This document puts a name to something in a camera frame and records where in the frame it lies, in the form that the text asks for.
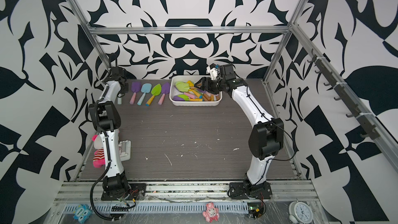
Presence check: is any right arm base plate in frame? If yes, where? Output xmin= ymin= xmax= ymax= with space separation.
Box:
xmin=227 ymin=181 xmax=273 ymax=200

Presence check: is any white alarm clock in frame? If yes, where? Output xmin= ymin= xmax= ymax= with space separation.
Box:
xmin=288 ymin=201 xmax=314 ymax=224

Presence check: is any purple square shovel pink handle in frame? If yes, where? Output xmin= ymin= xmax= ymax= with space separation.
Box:
xmin=129 ymin=82 xmax=141 ymax=105

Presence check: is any white slotted cable duct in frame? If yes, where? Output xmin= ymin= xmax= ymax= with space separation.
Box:
xmin=63 ymin=203 xmax=249 ymax=215

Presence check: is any blue owl toy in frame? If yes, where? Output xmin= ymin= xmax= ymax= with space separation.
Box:
xmin=73 ymin=204 xmax=92 ymax=224

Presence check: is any blue toy shovel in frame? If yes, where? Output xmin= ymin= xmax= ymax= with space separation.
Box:
xmin=137 ymin=83 xmax=152 ymax=106

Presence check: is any black wall hook rack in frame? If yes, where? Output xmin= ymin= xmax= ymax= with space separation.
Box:
xmin=310 ymin=55 xmax=380 ymax=140

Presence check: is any white plastic storage box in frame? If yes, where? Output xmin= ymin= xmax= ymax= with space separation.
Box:
xmin=169 ymin=75 xmax=223 ymax=106

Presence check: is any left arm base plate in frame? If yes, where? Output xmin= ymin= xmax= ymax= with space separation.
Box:
xmin=101 ymin=183 xmax=147 ymax=201

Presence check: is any small green circuit board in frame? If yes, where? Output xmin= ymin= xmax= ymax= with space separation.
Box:
xmin=248 ymin=203 xmax=266 ymax=219

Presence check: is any pink bear toy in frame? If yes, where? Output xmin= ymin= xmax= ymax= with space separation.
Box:
xmin=202 ymin=202 xmax=220 ymax=223

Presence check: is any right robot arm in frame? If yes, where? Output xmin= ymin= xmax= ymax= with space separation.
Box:
xmin=194 ymin=64 xmax=284 ymax=189

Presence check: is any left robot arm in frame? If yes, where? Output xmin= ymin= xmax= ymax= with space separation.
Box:
xmin=89 ymin=66 xmax=129 ymax=198

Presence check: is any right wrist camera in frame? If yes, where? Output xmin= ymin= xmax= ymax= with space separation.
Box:
xmin=206 ymin=63 xmax=219 ymax=80

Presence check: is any pink striped plush doll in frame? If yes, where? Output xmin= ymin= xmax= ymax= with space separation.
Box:
xmin=92 ymin=134 xmax=105 ymax=168

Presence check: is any white brush block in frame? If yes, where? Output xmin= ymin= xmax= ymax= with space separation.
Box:
xmin=119 ymin=140 xmax=131 ymax=162

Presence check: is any green shovel brown handle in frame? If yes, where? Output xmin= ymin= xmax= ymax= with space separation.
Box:
xmin=175 ymin=81 xmax=191 ymax=92

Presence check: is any green shovel yellow handle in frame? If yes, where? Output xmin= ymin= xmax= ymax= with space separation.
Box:
xmin=146 ymin=84 xmax=162 ymax=106

